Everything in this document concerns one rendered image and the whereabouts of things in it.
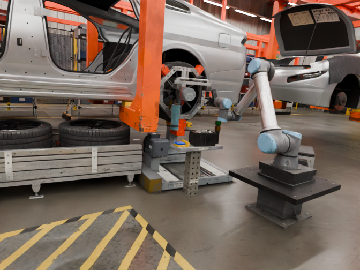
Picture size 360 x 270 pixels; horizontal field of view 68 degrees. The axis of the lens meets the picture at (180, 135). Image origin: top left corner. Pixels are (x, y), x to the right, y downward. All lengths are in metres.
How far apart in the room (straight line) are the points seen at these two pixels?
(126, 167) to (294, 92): 3.26
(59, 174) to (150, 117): 0.85
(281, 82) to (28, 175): 4.00
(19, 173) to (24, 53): 1.00
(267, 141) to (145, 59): 1.14
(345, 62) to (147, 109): 3.61
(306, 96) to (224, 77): 1.89
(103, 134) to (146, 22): 0.99
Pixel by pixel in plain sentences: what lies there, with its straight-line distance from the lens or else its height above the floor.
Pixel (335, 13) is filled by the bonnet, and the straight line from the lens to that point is 5.41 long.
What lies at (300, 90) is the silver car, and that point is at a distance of 4.78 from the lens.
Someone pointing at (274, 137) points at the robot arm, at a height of 0.64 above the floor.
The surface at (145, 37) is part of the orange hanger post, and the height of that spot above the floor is 1.29.
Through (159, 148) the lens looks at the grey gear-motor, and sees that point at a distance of 2.55.
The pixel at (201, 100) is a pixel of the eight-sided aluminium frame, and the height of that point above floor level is 0.79.
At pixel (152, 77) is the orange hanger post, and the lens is 2.26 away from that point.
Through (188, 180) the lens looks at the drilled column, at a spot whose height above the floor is 0.14.
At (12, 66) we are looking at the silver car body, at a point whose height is 0.98.
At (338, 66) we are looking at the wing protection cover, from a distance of 4.96.
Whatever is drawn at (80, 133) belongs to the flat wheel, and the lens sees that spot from 2.42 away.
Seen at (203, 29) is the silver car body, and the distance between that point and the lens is 3.13.
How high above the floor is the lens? 0.97
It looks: 11 degrees down
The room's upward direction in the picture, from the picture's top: 4 degrees clockwise
